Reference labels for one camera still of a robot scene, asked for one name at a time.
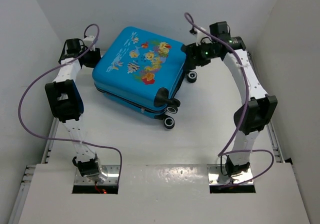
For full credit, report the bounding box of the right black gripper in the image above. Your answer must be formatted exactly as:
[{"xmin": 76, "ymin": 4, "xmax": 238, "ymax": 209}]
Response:
[{"xmin": 182, "ymin": 40, "xmax": 219, "ymax": 70}]

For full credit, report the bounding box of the blue suitcase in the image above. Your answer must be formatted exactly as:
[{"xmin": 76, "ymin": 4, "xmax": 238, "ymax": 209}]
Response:
[{"xmin": 92, "ymin": 26, "xmax": 198, "ymax": 129}]

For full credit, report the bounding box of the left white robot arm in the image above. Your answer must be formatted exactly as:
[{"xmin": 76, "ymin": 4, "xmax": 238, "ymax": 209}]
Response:
[{"xmin": 45, "ymin": 45, "xmax": 102, "ymax": 181}]

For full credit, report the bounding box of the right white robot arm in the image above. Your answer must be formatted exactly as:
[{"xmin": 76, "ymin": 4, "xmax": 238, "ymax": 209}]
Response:
[{"xmin": 182, "ymin": 42, "xmax": 278, "ymax": 177}]

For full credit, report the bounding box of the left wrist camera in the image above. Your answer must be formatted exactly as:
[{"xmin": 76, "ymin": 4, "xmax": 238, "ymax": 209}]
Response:
[{"xmin": 58, "ymin": 38, "xmax": 84, "ymax": 64}]

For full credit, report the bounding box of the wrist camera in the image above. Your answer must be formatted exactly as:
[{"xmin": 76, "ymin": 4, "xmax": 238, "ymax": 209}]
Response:
[
  {"xmin": 209, "ymin": 21, "xmax": 246, "ymax": 50},
  {"xmin": 58, "ymin": 38, "xmax": 84, "ymax": 64}
]

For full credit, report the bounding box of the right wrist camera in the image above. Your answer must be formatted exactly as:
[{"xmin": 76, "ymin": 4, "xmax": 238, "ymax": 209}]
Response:
[{"xmin": 209, "ymin": 21, "xmax": 246, "ymax": 50}]

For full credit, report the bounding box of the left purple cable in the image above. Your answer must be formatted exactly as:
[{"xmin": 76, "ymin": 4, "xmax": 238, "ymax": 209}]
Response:
[{"xmin": 17, "ymin": 23, "xmax": 123, "ymax": 185}]

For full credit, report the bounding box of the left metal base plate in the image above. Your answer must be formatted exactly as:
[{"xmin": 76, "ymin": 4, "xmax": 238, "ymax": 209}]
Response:
[{"xmin": 73, "ymin": 165, "xmax": 120, "ymax": 186}]

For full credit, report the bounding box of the metal base plate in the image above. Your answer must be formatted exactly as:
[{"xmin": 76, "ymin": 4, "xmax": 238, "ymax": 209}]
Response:
[
  {"xmin": 207, "ymin": 164, "xmax": 254, "ymax": 186},
  {"xmin": 73, "ymin": 165, "xmax": 120, "ymax": 186}
]

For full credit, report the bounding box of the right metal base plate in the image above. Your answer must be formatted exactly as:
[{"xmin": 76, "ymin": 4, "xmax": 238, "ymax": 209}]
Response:
[{"xmin": 207, "ymin": 164, "xmax": 254, "ymax": 186}]

